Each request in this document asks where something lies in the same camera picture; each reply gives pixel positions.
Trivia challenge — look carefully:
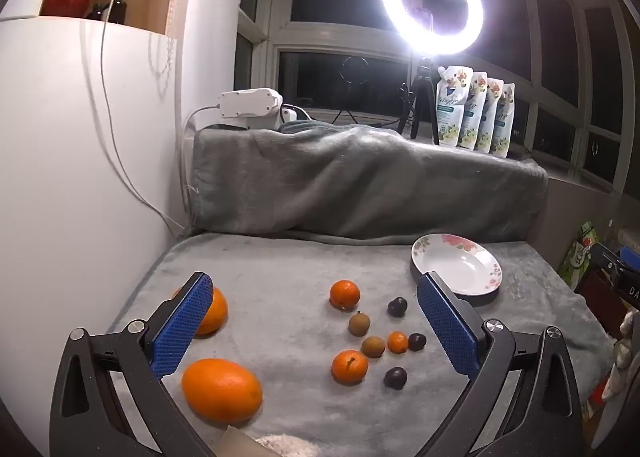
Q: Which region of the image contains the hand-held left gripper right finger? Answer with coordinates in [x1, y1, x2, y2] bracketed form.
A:
[416, 272, 583, 457]

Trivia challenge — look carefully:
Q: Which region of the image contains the red box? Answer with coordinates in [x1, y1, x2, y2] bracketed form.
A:
[575, 269, 633, 338]

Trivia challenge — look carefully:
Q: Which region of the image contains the green carton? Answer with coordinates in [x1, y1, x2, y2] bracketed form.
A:
[557, 222, 599, 288]

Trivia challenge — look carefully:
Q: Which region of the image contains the white fluffy cloth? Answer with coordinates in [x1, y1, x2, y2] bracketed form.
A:
[255, 434, 321, 457]

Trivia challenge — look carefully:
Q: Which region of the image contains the black box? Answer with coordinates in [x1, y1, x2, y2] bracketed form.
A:
[590, 242, 640, 310]

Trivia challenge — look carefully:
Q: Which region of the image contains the mandarin with stem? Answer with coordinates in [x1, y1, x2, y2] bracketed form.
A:
[331, 350, 369, 385]

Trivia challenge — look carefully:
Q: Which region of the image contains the white power strip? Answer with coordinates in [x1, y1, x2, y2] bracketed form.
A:
[216, 88, 283, 130]

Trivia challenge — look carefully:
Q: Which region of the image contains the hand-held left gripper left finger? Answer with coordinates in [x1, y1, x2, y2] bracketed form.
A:
[48, 272, 221, 457]

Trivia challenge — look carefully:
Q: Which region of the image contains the white plush cloth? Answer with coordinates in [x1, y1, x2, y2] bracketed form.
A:
[602, 309, 637, 399]

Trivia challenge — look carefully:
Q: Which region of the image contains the white cable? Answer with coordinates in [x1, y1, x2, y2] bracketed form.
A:
[99, 0, 187, 234]
[180, 106, 221, 229]

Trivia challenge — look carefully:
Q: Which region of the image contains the large elongated orange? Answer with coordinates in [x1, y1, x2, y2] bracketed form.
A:
[181, 358, 264, 425]

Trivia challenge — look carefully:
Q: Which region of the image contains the white floral plate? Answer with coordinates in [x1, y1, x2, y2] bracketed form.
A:
[411, 233, 502, 297]

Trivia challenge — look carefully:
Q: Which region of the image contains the large spotted orange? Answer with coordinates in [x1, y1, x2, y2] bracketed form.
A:
[172, 287, 229, 336]

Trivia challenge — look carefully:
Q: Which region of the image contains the ring light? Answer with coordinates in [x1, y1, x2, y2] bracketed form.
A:
[381, 0, 485, 56]

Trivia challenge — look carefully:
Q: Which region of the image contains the white floral pouch with spout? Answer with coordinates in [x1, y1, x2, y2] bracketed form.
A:
[436, 66, 473, 148]

